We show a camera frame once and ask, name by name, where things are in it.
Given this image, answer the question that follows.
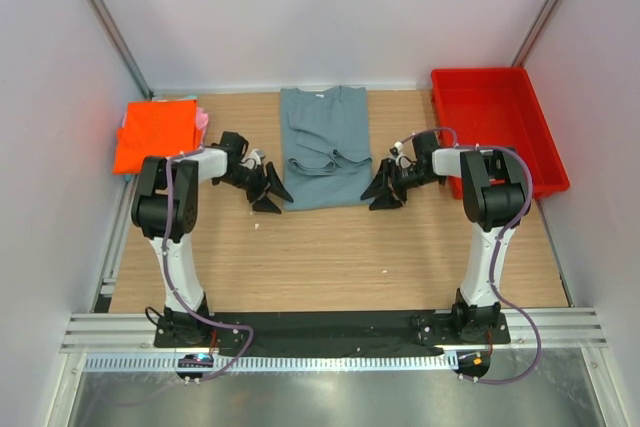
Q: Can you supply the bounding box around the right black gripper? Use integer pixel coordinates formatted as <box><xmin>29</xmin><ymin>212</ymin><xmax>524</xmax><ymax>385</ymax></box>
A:
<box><xmin>361</xmin><ymin>159</ymin><xmax>443</xmax><ymax>212</ymax></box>

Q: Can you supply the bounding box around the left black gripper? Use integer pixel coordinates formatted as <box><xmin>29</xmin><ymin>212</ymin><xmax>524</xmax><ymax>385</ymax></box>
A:
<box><xmin>217</xmin><ymin>163</ymin><xmax>293</xmax><ymax>214</ymax></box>

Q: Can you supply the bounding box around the grey-blue t shirt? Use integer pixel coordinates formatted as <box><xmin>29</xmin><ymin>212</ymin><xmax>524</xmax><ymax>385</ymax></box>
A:
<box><xmin>280</xmin><ymin>86</ymin><xmax>373</xmax><ymax>211</ymax></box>

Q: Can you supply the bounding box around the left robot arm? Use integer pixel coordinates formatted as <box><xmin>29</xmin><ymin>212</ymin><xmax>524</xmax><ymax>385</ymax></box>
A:
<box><xmin>131</xmin><ymin>131</ymin><xmax>294</xmax><ymax>347</ymax></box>

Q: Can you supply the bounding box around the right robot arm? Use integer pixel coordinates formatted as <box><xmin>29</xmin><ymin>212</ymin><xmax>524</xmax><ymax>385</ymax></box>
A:
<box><xmin>361</xmin><ymin>128</ymin><xmax>533</xmax><ymax>343</ymax></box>

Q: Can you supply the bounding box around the folded pink t shirt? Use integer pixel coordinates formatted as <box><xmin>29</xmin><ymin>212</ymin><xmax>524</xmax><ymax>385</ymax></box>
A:
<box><xmin>194</xmin><ymin>106</ymin><xmax>209</xmax><ymax>145</ymax></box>

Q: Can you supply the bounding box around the red plastic bin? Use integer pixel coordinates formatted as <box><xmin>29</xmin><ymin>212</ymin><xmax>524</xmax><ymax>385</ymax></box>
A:
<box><xmin>431</xmin><ymin>67</ymin><xmax>570</xmax><ymax>199</ymax></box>

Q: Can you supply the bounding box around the folded orange t shirt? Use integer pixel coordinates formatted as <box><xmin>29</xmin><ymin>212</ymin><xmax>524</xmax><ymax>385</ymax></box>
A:
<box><xmin>112</xmin><ymin>99</ymin><xmax>200</xmax><ymax>175</ymax></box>

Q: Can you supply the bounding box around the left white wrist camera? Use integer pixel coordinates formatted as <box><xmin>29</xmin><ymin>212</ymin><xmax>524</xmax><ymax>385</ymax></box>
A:
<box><xmin>242</xmin><ymin>149</ymin><xmax>266</xmax><ymax>169</ymax></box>

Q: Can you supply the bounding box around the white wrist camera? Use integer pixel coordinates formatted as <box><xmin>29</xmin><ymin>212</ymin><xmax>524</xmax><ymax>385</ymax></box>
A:
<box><xmin>389</xmin><ymin>141</ymin><xmax>413</xmax><ymax>169</ymax></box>
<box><xmin>242</xmin><ymin>149</ymin><xmax>266</xmax><ymax>169</ymax></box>

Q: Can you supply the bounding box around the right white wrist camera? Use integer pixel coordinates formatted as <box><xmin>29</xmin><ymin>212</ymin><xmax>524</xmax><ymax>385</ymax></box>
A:
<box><xmin>389</xmin><ymin>141</ymin><xmax>413</xmax><ymax>169</ymax></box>

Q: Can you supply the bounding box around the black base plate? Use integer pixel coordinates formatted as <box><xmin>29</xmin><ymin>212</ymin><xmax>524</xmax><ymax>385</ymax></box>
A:
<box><xmin>154</xmin><ymin>310</ymin><xmax>511</xmax><ymax>358</ymax></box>

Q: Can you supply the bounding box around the slotted cable duct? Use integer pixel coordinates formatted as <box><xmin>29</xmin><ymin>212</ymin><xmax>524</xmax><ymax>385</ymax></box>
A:
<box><xmin>83</xmin><ymin>351</ymin><xmax>458</xmax><ymax>375</ymax></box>

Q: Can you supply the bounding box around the aluminium front rail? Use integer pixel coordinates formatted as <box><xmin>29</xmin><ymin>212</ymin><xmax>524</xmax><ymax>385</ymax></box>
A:
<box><xmin>60</xmin><ymin>307</ymin><xmax>607</xmax><ymax>353</ymax></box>

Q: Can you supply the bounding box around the right aluminium corner post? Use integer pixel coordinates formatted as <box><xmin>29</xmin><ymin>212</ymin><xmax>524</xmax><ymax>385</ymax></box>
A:
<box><xmin>511</xmin><ymin>0</ymin><xmax>563</xmax><ymax>68</ymax></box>

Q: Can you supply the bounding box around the aluminium corner post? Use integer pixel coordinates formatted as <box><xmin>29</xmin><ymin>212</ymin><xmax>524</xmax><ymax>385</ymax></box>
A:
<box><xmin>87</xmin><ymin>0</ymin><xmax>154</xmax><ymax>100</ymax></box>
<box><xmin>511</xmin><ymin>0</ymin><xmax>563</xmax><ymax>68</ymax></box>

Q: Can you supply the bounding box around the left aluminium corner post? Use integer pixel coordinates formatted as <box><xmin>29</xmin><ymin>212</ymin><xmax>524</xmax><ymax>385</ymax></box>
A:
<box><xmin>87</xmin><ymin>0</ymin><xmax>154</xmax><ymax>100</ymax></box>

